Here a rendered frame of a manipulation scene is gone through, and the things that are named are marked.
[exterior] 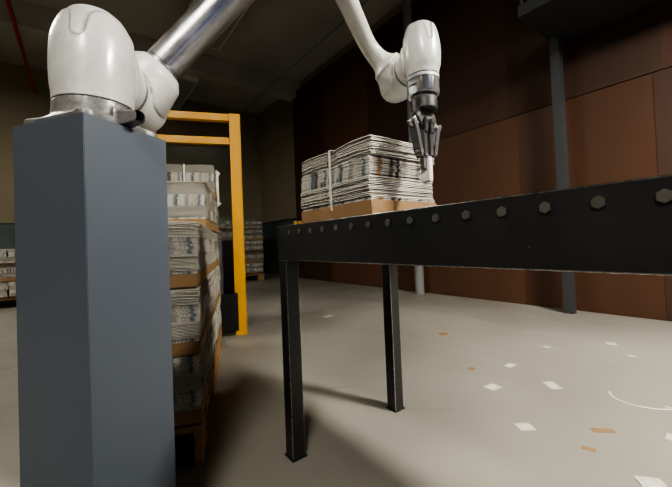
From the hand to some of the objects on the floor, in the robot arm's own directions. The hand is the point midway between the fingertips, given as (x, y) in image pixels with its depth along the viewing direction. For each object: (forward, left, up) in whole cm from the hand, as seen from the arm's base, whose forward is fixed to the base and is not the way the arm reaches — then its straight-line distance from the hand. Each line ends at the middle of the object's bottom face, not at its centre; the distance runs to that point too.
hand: (426, 169), depth 95 cm
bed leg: (+51, +20, -93) cm, 108 cm away
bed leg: (+10, +49, -93) cm, 105 cm away
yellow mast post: (+150, +161, -93) cm, 239 cm away
